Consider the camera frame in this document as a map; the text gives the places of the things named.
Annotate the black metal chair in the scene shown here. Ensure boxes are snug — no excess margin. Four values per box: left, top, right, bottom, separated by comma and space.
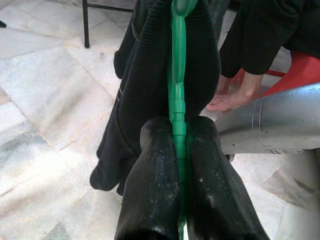
82, 0, 136, 49

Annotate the red plastic stool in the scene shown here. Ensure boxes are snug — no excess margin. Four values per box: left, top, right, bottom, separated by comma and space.
231, 51, 320, 98

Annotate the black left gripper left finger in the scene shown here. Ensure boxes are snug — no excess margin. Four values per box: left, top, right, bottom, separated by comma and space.
116, 116, 184, 240

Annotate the black knit garment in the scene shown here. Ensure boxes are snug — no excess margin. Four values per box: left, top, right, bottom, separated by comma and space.
89, 0, 223, 197

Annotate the person bare hand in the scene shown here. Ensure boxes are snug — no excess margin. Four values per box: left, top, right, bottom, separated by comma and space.
206, 72, 264, 112

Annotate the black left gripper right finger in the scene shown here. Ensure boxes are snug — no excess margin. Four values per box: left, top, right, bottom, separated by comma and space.
184, 116, 271, 240

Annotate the green plastic hanger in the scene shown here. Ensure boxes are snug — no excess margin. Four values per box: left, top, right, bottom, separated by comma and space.
167, 0, 191, 233

